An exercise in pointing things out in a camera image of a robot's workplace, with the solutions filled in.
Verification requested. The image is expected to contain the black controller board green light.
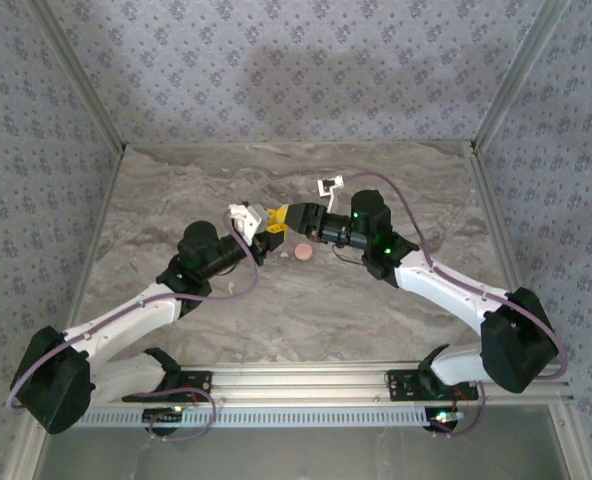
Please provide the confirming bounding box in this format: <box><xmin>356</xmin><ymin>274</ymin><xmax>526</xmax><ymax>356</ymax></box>
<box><xmin>423</xmin><ymin>406</ymin><xmax>466</xmax><ymax>434</ymax></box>
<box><xmin>142</xmin><ymin>406</ymin><xmax>187</xmax><ymax>427</ymax></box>

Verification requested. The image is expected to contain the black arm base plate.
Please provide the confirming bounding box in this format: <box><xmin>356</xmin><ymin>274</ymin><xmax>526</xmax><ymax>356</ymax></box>
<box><xmin>120</xmin><ymin>367</ymin><xmax>215</xmax><ymax>404</ymax></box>
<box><xmin>385</xmin><ymin>367</ymin><xmax>480</xmax><ymax>402</ymax></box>

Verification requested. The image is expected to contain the aluminium table side rail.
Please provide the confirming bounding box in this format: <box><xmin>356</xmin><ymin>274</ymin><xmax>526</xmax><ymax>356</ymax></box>
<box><xmin>468</xmin><ymin>141</ymin><xmax>527</xmax><ymax>296</ymax></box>
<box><xmin>68</xmin><ymin>143</ymin><xmax>128</xmax><ymax>332</ymax></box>

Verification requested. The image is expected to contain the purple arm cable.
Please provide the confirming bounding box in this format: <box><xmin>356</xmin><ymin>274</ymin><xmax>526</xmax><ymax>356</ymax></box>
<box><xmin>5</xmin><ymin>212</ymin><xmax>258</xmax><ymax>442</ymax></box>
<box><xmin>340</xmin><ymin>170</ymin><xmax>570</xmax><ymax>441</ymax></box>

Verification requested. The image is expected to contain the thin black cable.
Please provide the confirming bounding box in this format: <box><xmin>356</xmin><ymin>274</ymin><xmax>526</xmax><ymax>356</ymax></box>
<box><xmin>330</xmin><ymin>244</ymin><xmax>367</xmax><ymax>265</ymax></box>

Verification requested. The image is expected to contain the aluminium frame post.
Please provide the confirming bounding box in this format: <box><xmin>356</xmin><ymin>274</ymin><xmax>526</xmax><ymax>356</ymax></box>
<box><xmin>468</xmin><ymin>0</ymin><xmax>575</xmax><ymax>151</ymax></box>
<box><xmin>1</xmin><ymin>429</ymin><xmax>45</xmax><ymax>480</ymax></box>
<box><xmin>25</xmin><ymin>0</ymin><xmax>130</xmax><ymax>154</ymax></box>
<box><xmin>548</xmin><ymin>403</ymin><xmax>592</xmax><ymax>480</ymax></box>

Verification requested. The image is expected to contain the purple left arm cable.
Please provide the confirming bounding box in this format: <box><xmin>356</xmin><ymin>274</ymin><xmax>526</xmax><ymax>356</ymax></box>
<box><xmin>5</xmin><ymin>212</ymin><xmax>258</xmax><ymax>442</ymax></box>

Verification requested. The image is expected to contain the white slotted cable duct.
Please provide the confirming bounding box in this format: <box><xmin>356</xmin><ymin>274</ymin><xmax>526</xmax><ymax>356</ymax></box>
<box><xmin>83</xmin><ymin>405</ymin><xmax>430</xmax><ymax>430</ymax></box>

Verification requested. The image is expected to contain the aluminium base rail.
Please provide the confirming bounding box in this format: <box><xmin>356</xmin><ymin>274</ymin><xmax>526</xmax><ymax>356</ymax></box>
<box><xmin>175</xmin><ymin>362</ymin><xmax>576</xmax><ymax>406</ymax></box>

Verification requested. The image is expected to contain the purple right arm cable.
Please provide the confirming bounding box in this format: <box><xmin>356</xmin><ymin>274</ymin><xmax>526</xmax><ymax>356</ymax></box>
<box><xmin>340</xmin><ymin>170</ymin><xmax>570</xmax><ymax>441</ymax></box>

